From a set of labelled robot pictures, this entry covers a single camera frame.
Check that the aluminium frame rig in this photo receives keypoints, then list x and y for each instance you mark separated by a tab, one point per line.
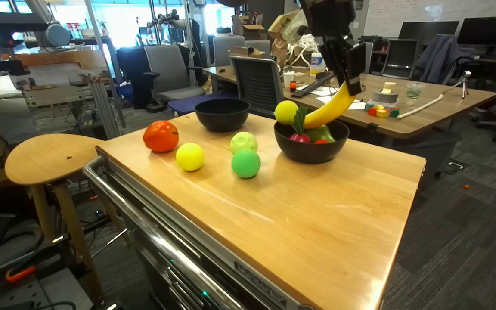
70	95

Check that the yellow banana toy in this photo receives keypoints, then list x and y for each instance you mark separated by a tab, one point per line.
332	109

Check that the yellow round fruit toy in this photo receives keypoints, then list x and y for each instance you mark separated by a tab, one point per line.
190	157

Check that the red apple toy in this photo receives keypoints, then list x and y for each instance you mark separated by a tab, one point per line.
161	136

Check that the small red floor object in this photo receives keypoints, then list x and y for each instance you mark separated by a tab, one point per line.
466	186

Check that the wooden desk with grey panel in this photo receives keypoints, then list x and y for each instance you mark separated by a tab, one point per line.
431	114

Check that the white paper sheet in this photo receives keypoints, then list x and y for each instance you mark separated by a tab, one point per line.
328	98

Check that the small black bowl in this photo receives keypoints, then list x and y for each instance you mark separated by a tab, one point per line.
311	154

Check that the small tabletop tripod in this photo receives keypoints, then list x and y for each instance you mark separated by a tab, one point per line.
464	80

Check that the cardboard box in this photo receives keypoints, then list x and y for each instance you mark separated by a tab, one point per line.
285	28

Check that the clear plastic container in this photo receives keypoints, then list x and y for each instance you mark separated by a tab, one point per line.
387	95

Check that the yellow lemon toy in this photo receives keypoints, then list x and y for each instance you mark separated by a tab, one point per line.
287	112

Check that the grey round machine joint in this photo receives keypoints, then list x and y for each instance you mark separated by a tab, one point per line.
59	35

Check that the green round fruit toy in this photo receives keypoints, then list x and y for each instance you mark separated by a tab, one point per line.
245	164

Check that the red tomato toy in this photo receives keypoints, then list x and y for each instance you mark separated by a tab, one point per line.
321	142

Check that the red toy block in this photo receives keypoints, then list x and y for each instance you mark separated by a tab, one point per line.
373	111

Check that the clear water bottle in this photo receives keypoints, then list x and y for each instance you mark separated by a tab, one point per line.
318	64

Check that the grey upholstered office chair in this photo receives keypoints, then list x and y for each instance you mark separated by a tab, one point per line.
171	71

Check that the black elongated device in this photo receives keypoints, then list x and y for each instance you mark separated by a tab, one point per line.
311	86

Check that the black computer monitor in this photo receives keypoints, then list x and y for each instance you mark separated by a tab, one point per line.
430	31
492	30

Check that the black orange clamp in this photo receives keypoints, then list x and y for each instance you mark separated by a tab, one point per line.
18	274

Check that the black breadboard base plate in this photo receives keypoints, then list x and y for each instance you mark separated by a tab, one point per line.
47	290

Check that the white stick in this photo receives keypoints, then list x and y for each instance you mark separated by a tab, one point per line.
421	107

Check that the grey jacket on chair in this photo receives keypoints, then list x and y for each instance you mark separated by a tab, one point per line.
440	57

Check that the green pear toy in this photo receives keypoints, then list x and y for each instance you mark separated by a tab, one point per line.
325	133

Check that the red strawberry toy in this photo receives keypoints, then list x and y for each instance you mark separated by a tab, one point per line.
301	138

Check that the yellow toy block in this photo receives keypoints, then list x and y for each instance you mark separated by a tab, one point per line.
383	112

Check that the dark blue office chair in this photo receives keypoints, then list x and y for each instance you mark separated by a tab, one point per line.
130	74

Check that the large black bowl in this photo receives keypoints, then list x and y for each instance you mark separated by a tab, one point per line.
223	117

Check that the round wooden stool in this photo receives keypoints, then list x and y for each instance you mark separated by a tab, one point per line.
47	157

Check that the green toy block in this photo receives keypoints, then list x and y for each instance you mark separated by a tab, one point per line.
395	114

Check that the black mesh office chair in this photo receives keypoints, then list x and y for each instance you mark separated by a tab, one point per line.
258	83

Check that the pale green fruit toy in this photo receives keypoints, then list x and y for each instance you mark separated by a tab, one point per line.
244	142

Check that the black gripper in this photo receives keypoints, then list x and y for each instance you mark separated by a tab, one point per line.
328	18

